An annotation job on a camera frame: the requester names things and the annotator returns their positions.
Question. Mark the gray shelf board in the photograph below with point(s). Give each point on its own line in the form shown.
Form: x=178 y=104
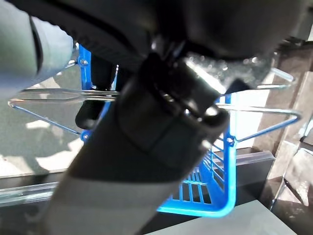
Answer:
x=234 y=220

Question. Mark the dark left robot hand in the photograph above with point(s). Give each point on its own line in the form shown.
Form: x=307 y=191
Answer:
x=156 y=127

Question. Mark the clear plastic shelf edge strip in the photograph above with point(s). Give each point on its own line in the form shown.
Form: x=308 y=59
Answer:
x=254 y=157

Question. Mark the blue plastic shopping basket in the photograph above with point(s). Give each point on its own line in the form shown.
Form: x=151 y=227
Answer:
x=227 y=176

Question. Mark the black store shelf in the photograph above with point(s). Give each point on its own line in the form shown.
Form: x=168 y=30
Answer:
x=252 y=182

